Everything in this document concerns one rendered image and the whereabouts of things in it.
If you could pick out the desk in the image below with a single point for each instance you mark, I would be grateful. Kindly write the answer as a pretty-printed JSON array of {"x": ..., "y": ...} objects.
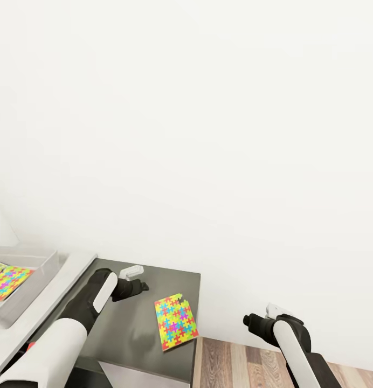
[{"x": 124, "y": 347}]

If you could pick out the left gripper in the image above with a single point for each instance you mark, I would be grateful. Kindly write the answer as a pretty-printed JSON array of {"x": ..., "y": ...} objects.
[{"x": 131, "y": 288}]

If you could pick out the jigsaw puzzle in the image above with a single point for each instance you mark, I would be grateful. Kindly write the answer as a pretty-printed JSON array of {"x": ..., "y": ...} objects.
[
  {"x": 11, "y": 279},
  {"x": 175, "y": 321}
]

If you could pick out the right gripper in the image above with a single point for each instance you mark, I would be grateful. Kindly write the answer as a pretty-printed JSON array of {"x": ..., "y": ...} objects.
[{"x": 257, "y": 325}]

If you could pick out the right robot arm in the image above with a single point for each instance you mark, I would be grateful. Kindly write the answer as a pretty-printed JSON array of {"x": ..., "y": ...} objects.
[{"x": 281, "y": 328}]

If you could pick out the toy box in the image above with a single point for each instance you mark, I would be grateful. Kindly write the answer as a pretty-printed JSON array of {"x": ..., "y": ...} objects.
[{"x": 44, "y": 263}]

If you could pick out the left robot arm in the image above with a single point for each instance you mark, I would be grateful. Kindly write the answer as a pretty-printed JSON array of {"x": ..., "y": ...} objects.
[{"x": 49, "y": 362}]

